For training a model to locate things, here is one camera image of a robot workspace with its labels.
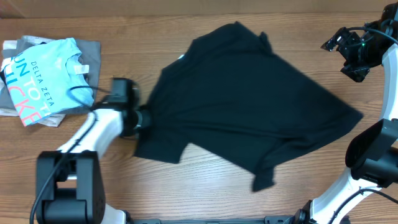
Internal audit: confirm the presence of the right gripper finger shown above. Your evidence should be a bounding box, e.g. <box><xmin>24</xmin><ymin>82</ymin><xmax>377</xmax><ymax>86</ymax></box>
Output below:
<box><xmin>320</xmin><ymin>27</ymin><xmax>348</xmax><ymax>52</ymax></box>
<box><xmin>340</xmin><ymin>65</ymin><xmax>370</xmax><ymax>82</ymax></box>

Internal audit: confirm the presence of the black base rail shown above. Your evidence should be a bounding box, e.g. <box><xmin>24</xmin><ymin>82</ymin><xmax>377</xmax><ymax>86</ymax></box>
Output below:
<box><xmin>133</xmin><ymin>215</ymin><xmax>294</xmax><ymax>224</ymax></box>

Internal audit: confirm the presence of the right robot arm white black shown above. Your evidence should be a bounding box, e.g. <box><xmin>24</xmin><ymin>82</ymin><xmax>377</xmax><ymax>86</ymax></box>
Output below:
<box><xmin>283</xmin><ymin>3</ymin><xmax>397</xmax><ymax>224</ymax></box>

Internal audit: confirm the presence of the black t-shirt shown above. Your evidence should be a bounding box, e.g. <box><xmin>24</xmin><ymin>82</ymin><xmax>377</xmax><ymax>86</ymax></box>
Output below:
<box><xmin>135</xmin><ymin>22</ymin><xmax>362</xmax><ymax>192</ymax></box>

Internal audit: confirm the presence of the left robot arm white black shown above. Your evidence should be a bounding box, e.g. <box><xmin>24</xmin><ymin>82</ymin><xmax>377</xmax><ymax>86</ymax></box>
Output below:
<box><xmin>29</xmin><ymin>93</ymin><xmax>146</xmax><ymax>223</ymax></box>

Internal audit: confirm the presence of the grey folded t-shirt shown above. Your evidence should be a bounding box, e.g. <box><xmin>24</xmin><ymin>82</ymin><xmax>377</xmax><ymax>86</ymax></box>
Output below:
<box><xmin>1</xmin><ymin>35</ymin><xmax>101</xmax><ymax>111</ymax></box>

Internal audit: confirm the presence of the light blue printed t-shirt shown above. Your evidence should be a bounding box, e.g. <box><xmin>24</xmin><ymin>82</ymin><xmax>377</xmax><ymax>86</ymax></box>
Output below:
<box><xmin>1</xmin><ymin>38</ymin><xmax>94</xmax><ymax>126</ymax></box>

